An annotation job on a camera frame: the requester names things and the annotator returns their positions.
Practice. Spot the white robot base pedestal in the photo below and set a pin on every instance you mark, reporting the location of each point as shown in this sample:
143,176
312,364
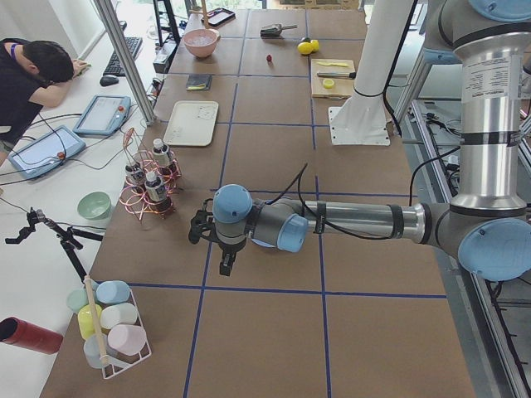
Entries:
362,119

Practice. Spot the pink cup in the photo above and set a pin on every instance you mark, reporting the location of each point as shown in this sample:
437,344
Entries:
127,339

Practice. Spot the pale blue cup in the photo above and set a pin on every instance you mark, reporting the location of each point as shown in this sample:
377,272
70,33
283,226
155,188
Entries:
92,352

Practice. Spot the black computer mouse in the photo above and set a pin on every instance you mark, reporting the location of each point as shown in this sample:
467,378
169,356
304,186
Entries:
108,80

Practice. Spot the black tripod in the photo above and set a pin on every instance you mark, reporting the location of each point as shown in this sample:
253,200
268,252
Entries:
67,237

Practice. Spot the grey folded cloth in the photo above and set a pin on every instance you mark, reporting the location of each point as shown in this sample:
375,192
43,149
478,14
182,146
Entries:
199,82

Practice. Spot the lemon half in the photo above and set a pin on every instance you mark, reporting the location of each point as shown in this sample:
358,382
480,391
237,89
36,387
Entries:
328,83

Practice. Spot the white wire cup basket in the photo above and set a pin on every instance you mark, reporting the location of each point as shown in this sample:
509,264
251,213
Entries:
115,362

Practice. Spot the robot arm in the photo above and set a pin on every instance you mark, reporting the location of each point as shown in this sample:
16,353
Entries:
484,225

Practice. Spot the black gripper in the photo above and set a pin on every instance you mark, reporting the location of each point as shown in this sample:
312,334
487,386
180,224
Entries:
227,249

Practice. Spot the pink bowl with ice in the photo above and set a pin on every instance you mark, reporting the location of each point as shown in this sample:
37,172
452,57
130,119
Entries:
201,42

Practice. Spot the mint green cup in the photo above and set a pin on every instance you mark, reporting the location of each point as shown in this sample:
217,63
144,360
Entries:
76,300

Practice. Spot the red cylinder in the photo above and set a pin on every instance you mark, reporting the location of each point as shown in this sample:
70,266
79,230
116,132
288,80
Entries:
21,333

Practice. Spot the wooden cutting board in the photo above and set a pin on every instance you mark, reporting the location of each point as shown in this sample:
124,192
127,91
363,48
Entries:
343,87

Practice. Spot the blue teach pendant tablet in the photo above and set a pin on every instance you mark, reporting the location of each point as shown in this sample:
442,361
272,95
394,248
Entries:
103,115

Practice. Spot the yellow cup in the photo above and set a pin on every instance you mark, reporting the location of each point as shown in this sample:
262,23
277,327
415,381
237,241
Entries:
85,322

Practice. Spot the yellow plastic knife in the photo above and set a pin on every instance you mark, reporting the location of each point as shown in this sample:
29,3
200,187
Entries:
336,64

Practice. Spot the black tray with pink rim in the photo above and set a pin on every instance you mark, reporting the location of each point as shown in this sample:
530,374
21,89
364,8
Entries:
219,16

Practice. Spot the aluminium frame post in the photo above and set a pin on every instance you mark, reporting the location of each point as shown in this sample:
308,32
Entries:
110,21

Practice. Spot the light blue cup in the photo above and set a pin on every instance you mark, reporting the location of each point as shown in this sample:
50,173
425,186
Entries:
113,292

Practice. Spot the copper wire bottle rack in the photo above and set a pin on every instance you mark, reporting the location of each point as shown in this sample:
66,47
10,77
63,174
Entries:
135,200

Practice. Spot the white cup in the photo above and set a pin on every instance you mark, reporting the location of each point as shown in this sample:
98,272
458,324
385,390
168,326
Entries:
122,313

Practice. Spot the metal scoop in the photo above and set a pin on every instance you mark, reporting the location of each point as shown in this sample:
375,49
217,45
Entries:
275,30

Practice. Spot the yellow lemon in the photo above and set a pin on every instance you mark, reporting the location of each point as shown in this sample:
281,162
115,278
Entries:
305,48
316,45

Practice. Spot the steel rod with black tip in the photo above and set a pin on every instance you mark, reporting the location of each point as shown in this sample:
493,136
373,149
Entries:
337,75

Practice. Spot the cream bear tray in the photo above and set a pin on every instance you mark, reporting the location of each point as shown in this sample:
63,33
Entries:
191,123

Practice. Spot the dark drink bottle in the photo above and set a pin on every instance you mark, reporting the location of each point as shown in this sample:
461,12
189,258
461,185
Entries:
155,188
161,153
135,173

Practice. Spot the person in black shirt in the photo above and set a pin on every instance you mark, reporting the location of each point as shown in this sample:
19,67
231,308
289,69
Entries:
34,75

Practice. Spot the wooden stand with round base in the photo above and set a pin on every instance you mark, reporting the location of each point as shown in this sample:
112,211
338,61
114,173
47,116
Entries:
198,16

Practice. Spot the blue plate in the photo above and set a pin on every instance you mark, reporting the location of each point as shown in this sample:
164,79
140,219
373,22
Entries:
262,244

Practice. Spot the green bowl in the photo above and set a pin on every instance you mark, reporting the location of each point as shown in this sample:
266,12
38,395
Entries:
94,206

